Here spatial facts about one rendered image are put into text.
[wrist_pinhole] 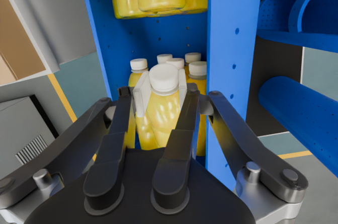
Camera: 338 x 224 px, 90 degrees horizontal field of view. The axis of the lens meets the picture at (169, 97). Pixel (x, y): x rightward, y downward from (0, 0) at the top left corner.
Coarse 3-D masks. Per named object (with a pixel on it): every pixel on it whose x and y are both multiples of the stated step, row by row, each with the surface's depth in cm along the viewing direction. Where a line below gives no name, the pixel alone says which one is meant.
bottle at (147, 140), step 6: (138, 120) 35; (144, 120) 35; (138, 126) 36; (144, 126) 35; (150, 126) 35; (138, 132) 37; (144, 132) 36; (150, 132) 36; (144, 138) 37; (150, 138) 36; (144, 144) 38; (150, 144) 37
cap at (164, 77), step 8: (160, 64) 23; (168, 64) 22; (152, 72) 22; (160, 72) 22; (168, 72) 21; (176, 72) 21; (152, 80) 21; (160, 80) 20; (168, 80) 20; (176, 80) 21; (160, 88) 21; (168, 88) 21
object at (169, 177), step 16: (192, 96) 14; (192, 112) 12; (176, 128) 10; (192, 128) 10; (176, 144) 8; (192, 144) 9; (160, 160) 7; (176, 160) 7; (160, 176) 6; (176, 176) 6; (160, 192) 6; (176, 192) 6
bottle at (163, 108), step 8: (152, 88) 23; (176, 88) 22; (152, 96) 23; (160, 96) 23; (168, 96) 22; (176, 96) 23; (152, 104) 23; (160, 104) 23; (168, 104) 22; (176, 104) 23; (152, 112) 24; (160, 112) 23; (168, 112) 23; (176, 112) 23; (152, 120) 25; (160, 120) 24; (168, 120) 24; (176, 120) 24; (152, 128) 28; (160, 128) 25; (168, 128) 25; (160, 136) 28; (168, 136) 27; (160, 144) 30
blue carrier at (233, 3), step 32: (96, 0) 31; (224, 0) 18; (256, 0) 21; (96, 32) 31; (128, 32) 40; (160, 32) 44; (192, 32) 43; (224, 32) 19; (128, 64) 42; (224, 64) 21; (224, 160) 28
